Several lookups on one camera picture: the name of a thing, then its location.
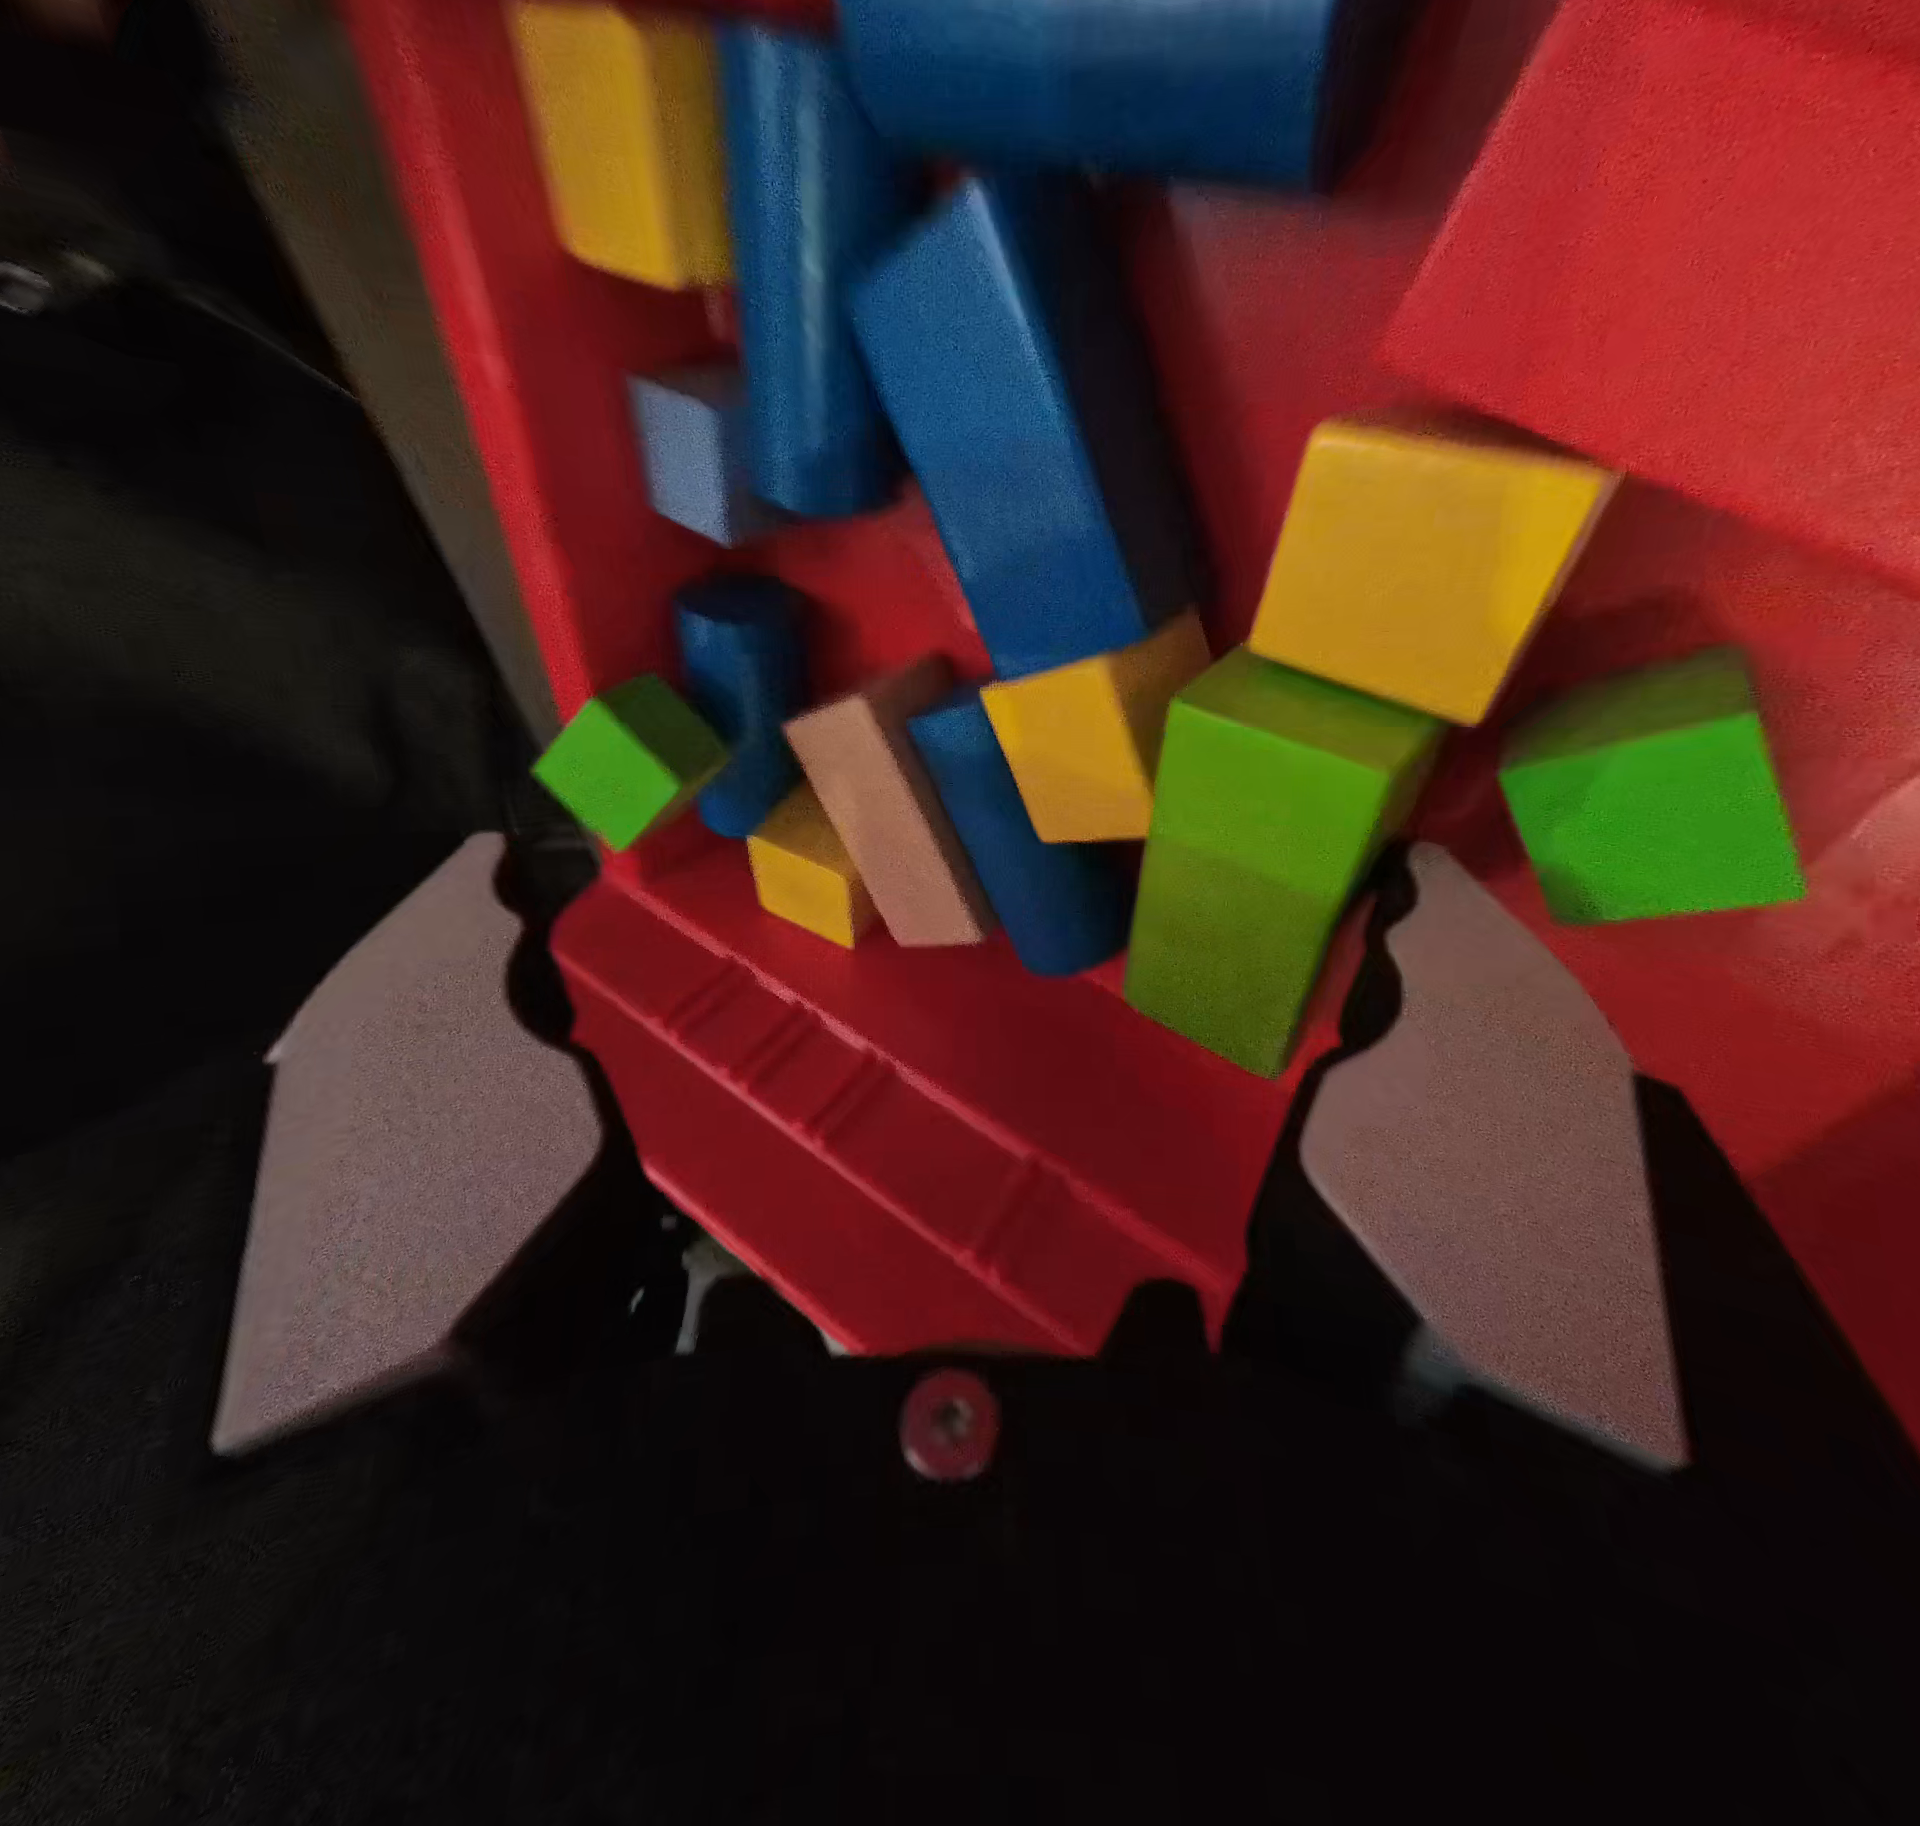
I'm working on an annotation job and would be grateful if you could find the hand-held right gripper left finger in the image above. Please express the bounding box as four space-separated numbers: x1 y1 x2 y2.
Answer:
217 829 617 1460

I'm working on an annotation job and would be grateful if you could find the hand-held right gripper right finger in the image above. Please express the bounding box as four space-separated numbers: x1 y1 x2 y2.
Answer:
1296 841 1689 1474

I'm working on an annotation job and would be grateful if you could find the yellow wooden cube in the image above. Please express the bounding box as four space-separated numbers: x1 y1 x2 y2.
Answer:
502 0 737 291

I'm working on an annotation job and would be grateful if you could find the red plastic bin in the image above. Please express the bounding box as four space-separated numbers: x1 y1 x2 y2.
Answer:
300 0 1920 1439

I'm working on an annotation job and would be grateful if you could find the long green wooden block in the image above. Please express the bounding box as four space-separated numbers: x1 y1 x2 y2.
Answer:
1121 650 1455 1078

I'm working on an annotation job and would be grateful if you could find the natural wooden block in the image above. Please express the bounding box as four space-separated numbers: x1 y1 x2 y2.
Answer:
782 665 990 953

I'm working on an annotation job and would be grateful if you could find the small green wooden block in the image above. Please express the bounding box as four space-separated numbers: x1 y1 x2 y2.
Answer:
533 675 732 857

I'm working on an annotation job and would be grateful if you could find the light blue wooden cube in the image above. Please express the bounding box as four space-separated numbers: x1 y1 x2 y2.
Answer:
627 359 776 554

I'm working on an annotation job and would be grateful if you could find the red wooden block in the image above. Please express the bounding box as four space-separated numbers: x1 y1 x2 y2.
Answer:
1382 0 1920 583

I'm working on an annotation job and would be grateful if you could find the green wooden cube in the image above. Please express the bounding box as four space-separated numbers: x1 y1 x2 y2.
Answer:
1494 650 1813 928

